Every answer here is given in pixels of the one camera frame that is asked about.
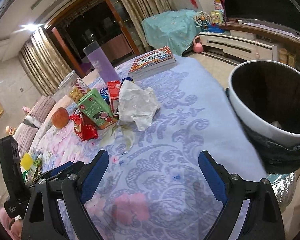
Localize blue cookie wrapper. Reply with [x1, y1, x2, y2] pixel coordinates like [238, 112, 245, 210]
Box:
[99, 77, 133, 105]

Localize toy ferris wheel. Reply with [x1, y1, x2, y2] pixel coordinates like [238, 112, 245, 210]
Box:
[194, 11, 212, 28]

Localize pink striped sofa cushion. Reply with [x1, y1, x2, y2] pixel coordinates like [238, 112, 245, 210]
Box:
[28, 95, 56, 123]

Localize yellow toy item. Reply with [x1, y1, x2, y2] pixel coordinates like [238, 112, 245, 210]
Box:
[20, 152, 33, 170]

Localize clear jar of snacks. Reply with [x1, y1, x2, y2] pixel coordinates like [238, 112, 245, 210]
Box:
[58, 70, 90, 103]

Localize white TV cabinet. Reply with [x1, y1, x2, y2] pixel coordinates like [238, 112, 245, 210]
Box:
[199, 32, 279, 61]

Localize beige curtain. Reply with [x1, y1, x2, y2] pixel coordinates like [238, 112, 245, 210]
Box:
[18, 27, 72, 96]

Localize floral tablecloth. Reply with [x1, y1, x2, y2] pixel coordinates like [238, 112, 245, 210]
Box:
[31, 56, 266, 239]

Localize left hand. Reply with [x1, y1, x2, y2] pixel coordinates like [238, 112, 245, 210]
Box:
[0, 207, 23, 240]

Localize green drink carton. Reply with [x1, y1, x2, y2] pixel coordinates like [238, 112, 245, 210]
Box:
[77, 88, 117, 129]

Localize white trash bin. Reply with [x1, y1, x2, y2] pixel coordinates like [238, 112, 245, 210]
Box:
[228, 60, 300, 147]

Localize teal cloth-covered furniture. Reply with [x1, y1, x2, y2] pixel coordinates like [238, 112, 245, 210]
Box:
[141, 9, 200, 56]

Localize white tissue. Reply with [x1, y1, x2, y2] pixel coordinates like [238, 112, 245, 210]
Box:
[118, 80, 161, 131]

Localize red apple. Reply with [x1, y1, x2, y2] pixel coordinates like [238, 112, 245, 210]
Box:
[51, 107, 69, 129]

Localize purple tumbler bottle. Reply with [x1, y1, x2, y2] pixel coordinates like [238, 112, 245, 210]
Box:
[83, 41, 120, 84]

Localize red drink carton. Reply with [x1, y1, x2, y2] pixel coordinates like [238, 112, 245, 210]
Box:
[107, 80, 121, 116]

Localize colourful book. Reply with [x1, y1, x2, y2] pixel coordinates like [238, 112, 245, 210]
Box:
[128, 46, 176, 80]

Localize pink kettlebell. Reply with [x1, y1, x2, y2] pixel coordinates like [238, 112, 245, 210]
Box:
[192, 36, 204, 53]

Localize red snack wrapper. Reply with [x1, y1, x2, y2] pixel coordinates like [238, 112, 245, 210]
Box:
[69, 109, 98, 141]

